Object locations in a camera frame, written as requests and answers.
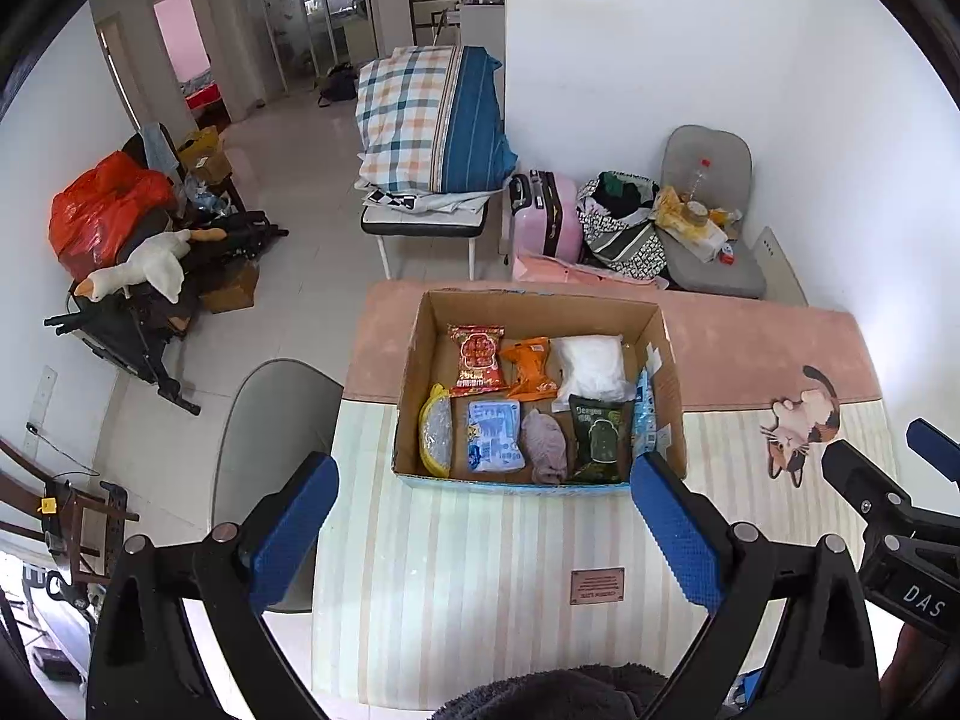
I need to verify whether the yellow topped cardboard box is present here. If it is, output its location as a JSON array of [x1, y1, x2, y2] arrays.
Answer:
[[177, 125, 234, 185]]

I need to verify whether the light blue tissue pack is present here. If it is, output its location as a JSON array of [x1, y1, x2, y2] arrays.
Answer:
[[466, 398, 524, 474]]

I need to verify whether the light blue cloth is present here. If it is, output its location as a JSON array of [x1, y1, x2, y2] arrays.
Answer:
[[138, 123, 178, 174]]

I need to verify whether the white plastic bag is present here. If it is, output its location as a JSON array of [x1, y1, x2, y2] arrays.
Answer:
[[550, 334, 632, 414]]

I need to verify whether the white leaning board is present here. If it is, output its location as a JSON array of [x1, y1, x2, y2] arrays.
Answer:
[[753, 226, 810, 308]]

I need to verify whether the plaid bedding bundle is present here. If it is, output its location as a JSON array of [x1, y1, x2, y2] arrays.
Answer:
[[353, 44, 519, 197]]

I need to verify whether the person's right forearm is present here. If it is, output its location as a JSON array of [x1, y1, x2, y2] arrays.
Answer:
[[880, 621, 960, 720]]

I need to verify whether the dark fleece garment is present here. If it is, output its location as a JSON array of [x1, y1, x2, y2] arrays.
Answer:
[[430, 663, 670, 720]]

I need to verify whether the pink suitcase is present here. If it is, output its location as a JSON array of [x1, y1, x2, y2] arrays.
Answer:
[[509, 169, 585, 260]]

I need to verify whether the brown cardboard box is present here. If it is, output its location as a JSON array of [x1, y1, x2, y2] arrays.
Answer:
[[200, 258, 260, 314]]

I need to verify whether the red plastic bag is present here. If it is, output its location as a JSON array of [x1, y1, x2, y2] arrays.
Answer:
[[48, 151, 178, 283]]

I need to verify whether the dark green snack packet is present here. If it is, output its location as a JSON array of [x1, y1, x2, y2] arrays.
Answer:
[[567, 393, 635, 483]]

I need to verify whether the grey padded chair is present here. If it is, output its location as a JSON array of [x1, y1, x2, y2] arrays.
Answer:
[[659, 124, 768, 300]]

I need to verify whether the black and white bench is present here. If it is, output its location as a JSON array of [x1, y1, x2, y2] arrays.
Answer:
[[361, 190, 493, 281]]

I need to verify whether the patterned tote bag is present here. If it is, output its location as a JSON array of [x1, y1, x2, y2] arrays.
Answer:
[[575, 170, 673, 287]]

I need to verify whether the black folded stroller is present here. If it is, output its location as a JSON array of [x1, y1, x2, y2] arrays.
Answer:
[[44, 209, 290, 418]]

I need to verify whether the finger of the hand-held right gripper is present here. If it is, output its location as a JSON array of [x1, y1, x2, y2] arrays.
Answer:
[[905, 417, 960, 486], [820, 438, 914, 535]]

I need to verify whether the orange snack packet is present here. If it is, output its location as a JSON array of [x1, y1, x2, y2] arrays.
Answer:
[[498, 337, 560, 403]]

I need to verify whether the blue and white packet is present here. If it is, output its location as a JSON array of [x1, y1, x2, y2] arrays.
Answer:
[[632, 368, 661, 460]]

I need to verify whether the dark wooden chair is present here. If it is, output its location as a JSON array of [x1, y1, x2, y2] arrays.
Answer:
[[0, 434, 140, 587]]

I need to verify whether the yellow plastic bag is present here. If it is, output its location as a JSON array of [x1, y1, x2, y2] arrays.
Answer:
[[653, 187, 733, 257]]

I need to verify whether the grey shell chair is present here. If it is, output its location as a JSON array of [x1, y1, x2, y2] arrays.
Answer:
[[211, 359, 345, 613]]

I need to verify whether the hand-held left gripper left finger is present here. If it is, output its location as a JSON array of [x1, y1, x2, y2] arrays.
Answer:
[[86, 452, 341, 720]]

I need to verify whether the white goose plush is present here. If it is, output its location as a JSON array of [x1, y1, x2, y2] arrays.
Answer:
[[72, 230, 227, 305]]

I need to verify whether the black floor bag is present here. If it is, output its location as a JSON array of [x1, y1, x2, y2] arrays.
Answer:
[[314, 63, 360, 108]]

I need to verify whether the purple grey sock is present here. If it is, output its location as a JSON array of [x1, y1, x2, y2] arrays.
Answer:
[[519, 408, 572, 485]]

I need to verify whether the white cabinet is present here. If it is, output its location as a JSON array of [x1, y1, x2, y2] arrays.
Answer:
[[458, 0, 506, 50]]

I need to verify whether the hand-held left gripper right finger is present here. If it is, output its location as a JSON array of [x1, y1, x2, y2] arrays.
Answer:
[[628, 453, 883, 720]]

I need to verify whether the yellow edged clear pouch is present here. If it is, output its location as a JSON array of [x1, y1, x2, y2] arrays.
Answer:
[[417, 383, 454, 478]]

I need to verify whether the red snack packet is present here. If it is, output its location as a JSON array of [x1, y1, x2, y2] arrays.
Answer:
[[447, 323, 509, 398]]

